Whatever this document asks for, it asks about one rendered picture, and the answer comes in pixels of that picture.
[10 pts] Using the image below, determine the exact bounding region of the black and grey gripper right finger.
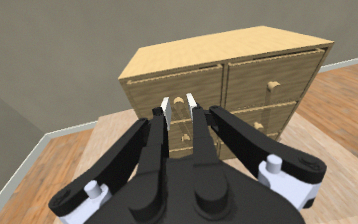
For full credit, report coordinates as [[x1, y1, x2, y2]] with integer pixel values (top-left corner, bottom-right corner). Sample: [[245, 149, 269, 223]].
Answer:
[[186, 93, 327, 214]]

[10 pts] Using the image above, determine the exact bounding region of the small wooden chest of drawers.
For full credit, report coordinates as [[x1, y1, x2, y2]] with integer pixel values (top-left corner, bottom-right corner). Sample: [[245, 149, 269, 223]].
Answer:
[[118, 26, 335, 141]]

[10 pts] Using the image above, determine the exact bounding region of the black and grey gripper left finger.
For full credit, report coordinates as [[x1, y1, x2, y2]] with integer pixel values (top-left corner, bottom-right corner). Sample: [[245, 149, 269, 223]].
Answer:
[[48, 97, 172, 224]]

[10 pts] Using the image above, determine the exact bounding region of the brown wooden drawer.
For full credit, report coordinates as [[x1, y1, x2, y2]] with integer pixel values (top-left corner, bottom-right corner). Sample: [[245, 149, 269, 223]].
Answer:
[[127, 65, 223, 120], [224, 48, 321, 110], [231, 101, 296, 134], [168, 119, 217, 149], [169, 147, 193, 158], [219, 133, 278, 160]]

